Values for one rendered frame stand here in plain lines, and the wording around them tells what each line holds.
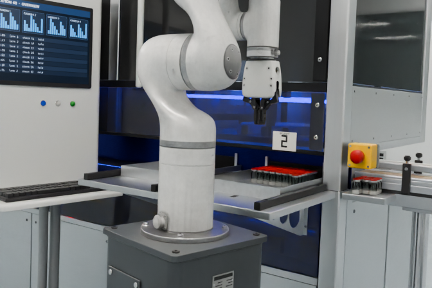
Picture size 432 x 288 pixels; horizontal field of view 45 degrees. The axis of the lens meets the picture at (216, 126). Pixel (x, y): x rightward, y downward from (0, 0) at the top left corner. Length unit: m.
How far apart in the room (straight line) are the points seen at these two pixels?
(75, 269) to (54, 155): 0.63
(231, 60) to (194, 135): 0.17
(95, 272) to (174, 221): 1.29
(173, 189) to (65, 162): 1.02
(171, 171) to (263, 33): 0.48
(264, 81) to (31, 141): 0.95
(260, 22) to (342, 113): 0.41
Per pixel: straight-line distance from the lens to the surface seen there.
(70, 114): 2.04
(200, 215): 1.08
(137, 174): 1.72
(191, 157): 1.06
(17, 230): 2.75
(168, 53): 1.07
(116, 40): 2.16
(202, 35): 1.03
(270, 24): 1.38
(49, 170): 2.02
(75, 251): 2.42
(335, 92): 1.61
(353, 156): 1.55
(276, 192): 1.41
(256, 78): 1.38
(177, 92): 1.12
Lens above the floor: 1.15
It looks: 3 degrees down
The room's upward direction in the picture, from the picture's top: 2 degrees clockwise
